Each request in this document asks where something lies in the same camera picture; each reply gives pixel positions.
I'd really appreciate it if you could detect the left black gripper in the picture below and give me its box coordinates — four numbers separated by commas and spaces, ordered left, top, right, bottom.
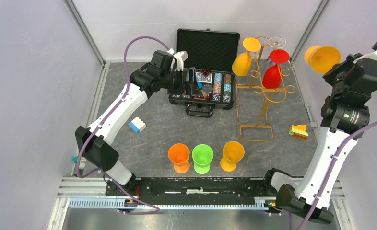
160, 68, 201, 96

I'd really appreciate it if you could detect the yellow wine glass back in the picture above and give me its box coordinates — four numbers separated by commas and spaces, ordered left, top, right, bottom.
304, 46, 342, 74

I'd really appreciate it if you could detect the yellow wine glass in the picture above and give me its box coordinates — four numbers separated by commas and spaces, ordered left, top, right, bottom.
304, 46, 342, 74
232, 37, 261, 77
220, 141, 245, 172

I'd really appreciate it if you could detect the gold wine glass rack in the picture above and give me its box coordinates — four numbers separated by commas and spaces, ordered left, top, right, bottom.
235, 36, 295, 142

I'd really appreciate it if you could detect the green plastic wine glass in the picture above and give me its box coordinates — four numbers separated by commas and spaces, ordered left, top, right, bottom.
192, 144, 214, 174

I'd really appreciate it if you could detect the orange plastic wine glass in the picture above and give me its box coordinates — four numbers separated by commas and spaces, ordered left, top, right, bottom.
168, 143, 190, 174

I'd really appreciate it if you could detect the red plastic wine glass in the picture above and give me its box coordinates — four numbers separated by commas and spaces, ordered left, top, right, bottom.
262, 49, 290, 89

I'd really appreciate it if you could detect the clear wine glass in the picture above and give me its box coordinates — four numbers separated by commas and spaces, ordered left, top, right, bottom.
263, 36, 288, 70

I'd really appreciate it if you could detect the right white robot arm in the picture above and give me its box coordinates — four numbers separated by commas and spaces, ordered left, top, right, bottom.
262, 51, 377, 229

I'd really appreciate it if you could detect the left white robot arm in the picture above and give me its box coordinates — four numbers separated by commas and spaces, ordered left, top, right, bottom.
75, 49, 189, 195

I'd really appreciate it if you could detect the playing card deck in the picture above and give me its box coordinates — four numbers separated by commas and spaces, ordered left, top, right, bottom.
195, 72, 213, 83

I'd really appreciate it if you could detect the grey dealer button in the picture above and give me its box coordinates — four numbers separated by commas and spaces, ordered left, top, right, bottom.
201, 84, 213, 94

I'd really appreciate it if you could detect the black poker chip case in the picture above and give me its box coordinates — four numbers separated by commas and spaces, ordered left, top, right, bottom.
169, 29, 240, 118

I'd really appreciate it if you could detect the orange green toy brick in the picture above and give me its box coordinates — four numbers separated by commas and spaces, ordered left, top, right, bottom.
289, 125, 309, 140

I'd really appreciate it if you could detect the blue white toy brick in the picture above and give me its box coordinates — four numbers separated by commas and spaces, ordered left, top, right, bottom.
129, 117, 146, 133

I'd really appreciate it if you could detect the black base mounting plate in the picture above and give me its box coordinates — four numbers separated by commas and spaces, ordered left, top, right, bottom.
124, 177, 278, 205

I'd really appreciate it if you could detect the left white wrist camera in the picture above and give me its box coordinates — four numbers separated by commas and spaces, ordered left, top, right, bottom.
167, 48, 189, 71

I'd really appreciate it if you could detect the white slotted cable duct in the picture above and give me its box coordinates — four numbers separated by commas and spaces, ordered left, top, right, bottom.
68, 198, 270, 210

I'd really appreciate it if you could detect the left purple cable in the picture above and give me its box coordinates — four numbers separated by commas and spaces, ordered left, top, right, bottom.
74, 36, 172, 215

